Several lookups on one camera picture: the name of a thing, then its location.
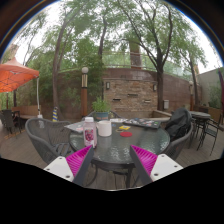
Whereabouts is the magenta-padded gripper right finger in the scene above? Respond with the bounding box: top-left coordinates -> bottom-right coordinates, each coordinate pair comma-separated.
129,144 -> 184,186

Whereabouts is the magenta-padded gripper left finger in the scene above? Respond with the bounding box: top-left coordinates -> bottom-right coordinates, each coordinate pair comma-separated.
43,145 -> 95,188

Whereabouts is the pink juice bottle white cap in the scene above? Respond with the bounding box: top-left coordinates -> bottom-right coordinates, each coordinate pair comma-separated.
83,116 -> 98,149

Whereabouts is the silver laptop with stickers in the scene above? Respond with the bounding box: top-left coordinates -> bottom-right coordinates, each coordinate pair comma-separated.
64,120 -> 86,134

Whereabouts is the black backpack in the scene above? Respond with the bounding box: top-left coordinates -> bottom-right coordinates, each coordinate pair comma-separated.
164,107 -> 193,142

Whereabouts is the dark laptop with stickers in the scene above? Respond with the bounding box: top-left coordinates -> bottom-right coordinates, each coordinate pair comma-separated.
122,117 -> 162,130

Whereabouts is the flat round red coaster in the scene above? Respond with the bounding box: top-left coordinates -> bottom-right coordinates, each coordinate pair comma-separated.
119,131 -> 134,138

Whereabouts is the blue yellow striped cone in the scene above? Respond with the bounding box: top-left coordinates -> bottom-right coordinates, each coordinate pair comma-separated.
51,106 -> 60,123

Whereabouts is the white ceramic cup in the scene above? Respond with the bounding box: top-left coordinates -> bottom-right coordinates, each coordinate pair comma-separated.
96,119 -> 113,138

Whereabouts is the black metal patio chair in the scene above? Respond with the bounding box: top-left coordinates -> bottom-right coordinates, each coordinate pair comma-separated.
196,114 -> 224,156

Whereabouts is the round dark patio table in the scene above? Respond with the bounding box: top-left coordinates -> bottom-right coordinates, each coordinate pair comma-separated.
189,110 -> 212,149

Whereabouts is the white paper booklet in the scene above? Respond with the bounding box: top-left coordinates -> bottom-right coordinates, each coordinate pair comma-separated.
109,118 -> 128,124

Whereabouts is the dark patio chair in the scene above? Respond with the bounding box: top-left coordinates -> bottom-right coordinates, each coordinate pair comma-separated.
0,109 -> 17,135

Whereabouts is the green plant in blue pot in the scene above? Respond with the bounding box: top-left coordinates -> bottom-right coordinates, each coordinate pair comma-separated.
91,96 -> 112,122

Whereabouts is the orange patio umbrella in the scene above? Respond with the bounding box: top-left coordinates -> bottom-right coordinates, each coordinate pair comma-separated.
0,57 -> 40,94

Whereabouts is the brown globe lamp post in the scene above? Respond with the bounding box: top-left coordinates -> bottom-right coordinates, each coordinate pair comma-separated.
188,80 -> 195,112
80,66 -> 90,118

